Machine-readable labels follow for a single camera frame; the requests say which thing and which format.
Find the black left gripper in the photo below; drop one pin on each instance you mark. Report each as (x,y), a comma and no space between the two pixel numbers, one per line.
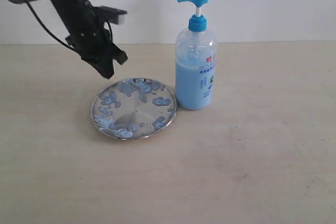
(84,23)

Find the blue pump soap bottle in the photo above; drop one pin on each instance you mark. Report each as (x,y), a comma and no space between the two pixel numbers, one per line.
(195,61)

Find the round metal plate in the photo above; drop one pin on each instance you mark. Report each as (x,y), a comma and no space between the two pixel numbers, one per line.
(133,108)

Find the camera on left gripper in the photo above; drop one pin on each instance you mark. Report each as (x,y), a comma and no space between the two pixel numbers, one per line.
(111,15)

